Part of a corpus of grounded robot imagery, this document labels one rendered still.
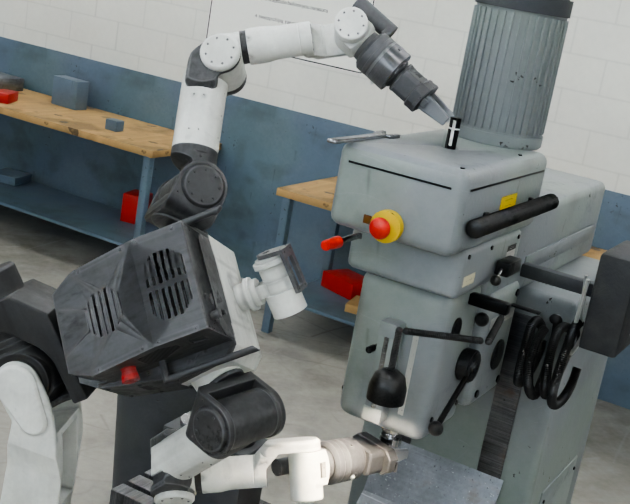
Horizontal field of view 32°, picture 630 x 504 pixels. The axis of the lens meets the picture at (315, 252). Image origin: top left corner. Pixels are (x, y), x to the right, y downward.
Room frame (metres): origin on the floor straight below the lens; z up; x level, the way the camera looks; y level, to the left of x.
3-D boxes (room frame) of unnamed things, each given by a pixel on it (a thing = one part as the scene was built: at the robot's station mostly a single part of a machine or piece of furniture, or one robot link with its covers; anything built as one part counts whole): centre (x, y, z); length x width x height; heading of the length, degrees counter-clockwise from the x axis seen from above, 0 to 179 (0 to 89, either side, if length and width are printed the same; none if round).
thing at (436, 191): (2.17, -0.23, 1.81); 0.47 x 0.26 x 0.16; 153
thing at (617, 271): (2.27, -0.66, 1.62); 0.20 x 0.09 x 0.21; 153
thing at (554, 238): (2.60, -0.45, 1.66); 0.80 x 0.23 x 0.20; 153
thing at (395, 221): (1.95, -0.12, 1.76); 0.06 x 0.02 x 0.06; 63
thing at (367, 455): (2.09, -0.16, 1.23); 0.13 x 0.12 x 0.10; 42
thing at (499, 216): (2.12, -0.37, 1.79); 0.45 x 0.04 x 0.04; 153
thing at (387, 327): (2.06, -0.17, 1.45); 0.04 x 0.04 x 0.21; 63
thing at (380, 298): (2.16, -0.23, 1.47); 0.21 x 0.19 x 0.32; 63
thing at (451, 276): (2.19, -0.25, 1.68); 0.34 x 0.24 x 0.10; 153
